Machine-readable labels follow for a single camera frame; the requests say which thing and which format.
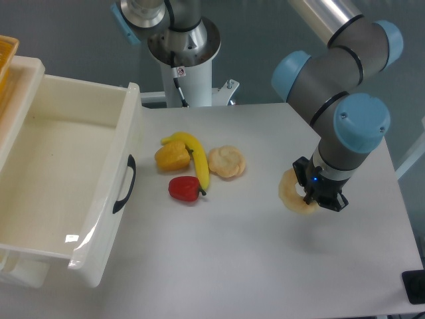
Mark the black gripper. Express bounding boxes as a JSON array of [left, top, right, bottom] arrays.
[[293, 157, 349, 212]]

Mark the glazed ring donut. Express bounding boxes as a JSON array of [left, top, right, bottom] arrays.
[[278, 169, 319, 215]]

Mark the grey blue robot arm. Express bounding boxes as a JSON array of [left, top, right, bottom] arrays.
[[272, 1, 404, 214]]

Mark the open white plastic drawer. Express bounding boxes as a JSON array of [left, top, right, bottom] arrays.
[[1, 75, 142, 287]]

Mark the white drawer cabinet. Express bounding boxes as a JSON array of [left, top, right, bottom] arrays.
[[1, 56, 49, 288]]

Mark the round twisted donut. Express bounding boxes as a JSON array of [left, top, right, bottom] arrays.
[[208, 146, 246, 179]]

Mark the yellow toy banana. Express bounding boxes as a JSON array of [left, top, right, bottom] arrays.
[[161, 132, 210, 191]]

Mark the red toy bell pepper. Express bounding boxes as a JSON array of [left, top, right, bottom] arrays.
[[168, 176, 207, 202]]

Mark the orange toy bell pepper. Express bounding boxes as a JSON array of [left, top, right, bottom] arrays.
[[154, 140, 193, 171]]

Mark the black device at table corner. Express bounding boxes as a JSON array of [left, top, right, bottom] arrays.
[[402, 269, 425, 304]]

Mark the yellow wicker basket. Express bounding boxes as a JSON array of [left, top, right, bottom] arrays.
[[0, 35, 19, 115]]

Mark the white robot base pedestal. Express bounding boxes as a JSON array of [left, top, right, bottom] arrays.
[[110, 0, 240, 108]]

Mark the black drawer handle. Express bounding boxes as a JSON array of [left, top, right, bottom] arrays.
[[112, 154, 137, 215]]

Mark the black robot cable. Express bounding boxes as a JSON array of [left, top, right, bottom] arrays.
[[163, 0, 191, 108]]

